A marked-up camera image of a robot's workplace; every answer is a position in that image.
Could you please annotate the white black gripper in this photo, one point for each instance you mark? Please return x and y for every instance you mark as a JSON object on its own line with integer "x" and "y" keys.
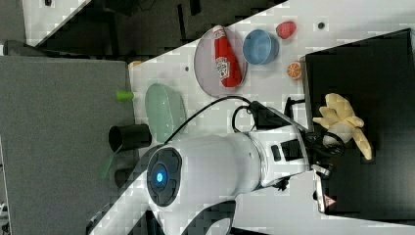
{"x": 324, "y": 150}

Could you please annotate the yellow plush peeled banana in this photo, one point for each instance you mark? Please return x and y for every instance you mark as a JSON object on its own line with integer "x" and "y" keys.
{"x": 339, "y": 118}

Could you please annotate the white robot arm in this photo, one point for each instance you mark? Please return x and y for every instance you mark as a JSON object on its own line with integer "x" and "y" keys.
{"x": 191, "y": 185}

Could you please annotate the silver toaster oven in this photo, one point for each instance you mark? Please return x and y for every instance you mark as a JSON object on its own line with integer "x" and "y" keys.
{"x": 376, "y": 75}

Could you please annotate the orange slice toy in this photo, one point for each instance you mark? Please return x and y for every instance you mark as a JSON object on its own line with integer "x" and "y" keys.
{"x": 294, "y": 70}

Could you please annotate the blue bowl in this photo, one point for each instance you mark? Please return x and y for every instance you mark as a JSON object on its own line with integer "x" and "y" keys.
{"x": 260, "y": 47}

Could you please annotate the red ketchup bottle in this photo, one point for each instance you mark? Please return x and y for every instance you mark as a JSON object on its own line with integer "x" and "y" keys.
{"x": 226, "y": 61}

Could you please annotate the red strawberry toy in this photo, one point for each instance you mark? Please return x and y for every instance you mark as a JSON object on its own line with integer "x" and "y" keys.
{"x": 286, "y": 29}

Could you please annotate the grey round plate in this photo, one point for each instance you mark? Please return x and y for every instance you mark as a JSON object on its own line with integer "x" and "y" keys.
{"x": 204, "y": 65}

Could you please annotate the green oval colander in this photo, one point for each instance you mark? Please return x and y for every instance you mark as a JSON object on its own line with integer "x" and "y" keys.
{"x": 165, "y": 110}

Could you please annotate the black cylinder cup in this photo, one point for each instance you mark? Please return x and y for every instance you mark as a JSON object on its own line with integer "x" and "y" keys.
{"x": 129, "y": 137}

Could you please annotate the green small object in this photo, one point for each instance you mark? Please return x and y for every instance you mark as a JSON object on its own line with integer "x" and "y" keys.
{"x": 124, "y": 95}

